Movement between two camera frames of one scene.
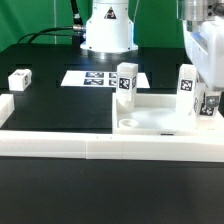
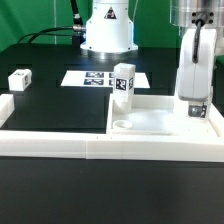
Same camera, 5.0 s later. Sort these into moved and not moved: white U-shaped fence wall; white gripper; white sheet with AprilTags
Moved: white gripper
Not moved: white U-shaped fence wall; white sheet with AprilTags
